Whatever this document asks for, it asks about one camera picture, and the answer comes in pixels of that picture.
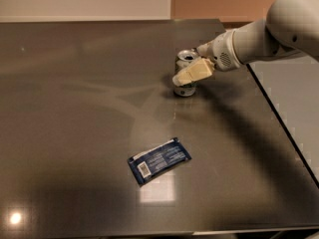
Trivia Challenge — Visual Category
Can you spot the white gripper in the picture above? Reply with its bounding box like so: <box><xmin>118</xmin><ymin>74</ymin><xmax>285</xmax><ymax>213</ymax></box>
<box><xmin>172</xmin><ymin>30</ymin><xmax>242</xmax><ymax>86</ymax></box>

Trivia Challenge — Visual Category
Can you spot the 7up soda can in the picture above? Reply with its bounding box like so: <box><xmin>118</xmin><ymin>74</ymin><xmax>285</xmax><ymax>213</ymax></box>
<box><xmin>172</xmin><ymin>48</ymin><xmax>200</xmax><ymax>98</ymax></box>

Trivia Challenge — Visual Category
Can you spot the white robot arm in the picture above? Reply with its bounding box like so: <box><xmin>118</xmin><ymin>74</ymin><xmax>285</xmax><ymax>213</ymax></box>
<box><xmin>172</xmin><ymin>0</ymin><xmax>319</xmax><ymax>87</ymax></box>

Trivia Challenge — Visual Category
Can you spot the grey side table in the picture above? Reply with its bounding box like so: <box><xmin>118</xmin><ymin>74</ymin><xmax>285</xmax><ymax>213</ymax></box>
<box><xmin>249</xmin><ymin>56</ymin><xmax>319</xmax><ymax>182</ymax></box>

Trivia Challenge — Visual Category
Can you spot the blue snack packet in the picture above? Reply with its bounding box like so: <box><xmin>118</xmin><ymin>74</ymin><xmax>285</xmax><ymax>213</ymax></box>
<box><xmin>128</xmin><ymin>137</ymin><xmax>191</xmax><ymax>185</ymax></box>

